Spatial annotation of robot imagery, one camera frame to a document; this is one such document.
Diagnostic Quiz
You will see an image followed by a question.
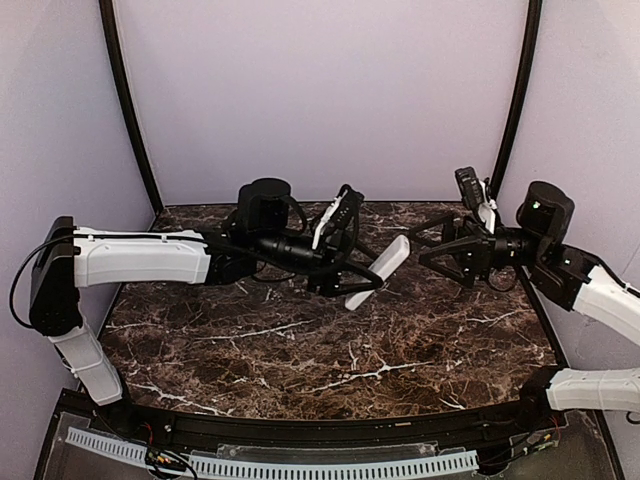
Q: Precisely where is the right black frame post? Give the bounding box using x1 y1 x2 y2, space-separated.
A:
490 0 543 196

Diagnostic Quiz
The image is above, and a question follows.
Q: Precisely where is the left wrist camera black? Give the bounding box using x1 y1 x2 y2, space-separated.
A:
329 184 364 232

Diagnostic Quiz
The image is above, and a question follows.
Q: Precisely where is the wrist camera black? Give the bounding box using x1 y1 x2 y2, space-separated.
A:
329 184 364 232
454 166 484 210

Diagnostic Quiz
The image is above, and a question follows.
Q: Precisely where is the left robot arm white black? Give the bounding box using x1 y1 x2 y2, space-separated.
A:
20 178 383 407

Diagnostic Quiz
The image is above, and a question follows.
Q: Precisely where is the left white cable duct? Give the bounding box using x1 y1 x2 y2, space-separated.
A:
65 427 146 468

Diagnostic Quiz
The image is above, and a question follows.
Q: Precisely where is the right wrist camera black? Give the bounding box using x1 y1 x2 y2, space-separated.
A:
454 166 484 210

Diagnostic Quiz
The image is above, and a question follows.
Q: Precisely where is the black frame post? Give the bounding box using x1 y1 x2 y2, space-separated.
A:
490 0 543 196
98 0 164 216

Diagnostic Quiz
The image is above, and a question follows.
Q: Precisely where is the left black frame post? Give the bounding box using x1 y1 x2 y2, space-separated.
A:
98 0 164 216

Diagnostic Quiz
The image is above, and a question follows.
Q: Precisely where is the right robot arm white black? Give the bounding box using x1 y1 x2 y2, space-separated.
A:
409 171 639 417

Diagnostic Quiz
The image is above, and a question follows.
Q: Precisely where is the white remote control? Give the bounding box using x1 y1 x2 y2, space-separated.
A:
344 235 410 311

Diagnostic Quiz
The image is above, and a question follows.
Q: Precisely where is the right white cable duct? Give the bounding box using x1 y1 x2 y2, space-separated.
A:
190 451 479 480

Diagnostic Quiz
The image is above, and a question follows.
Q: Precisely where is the white cable duct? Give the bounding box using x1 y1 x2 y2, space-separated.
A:
190 451 479 480
65 427 146 468

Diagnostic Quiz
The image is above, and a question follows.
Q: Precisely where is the black curved front rail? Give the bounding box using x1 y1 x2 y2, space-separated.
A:
82 402 567 452

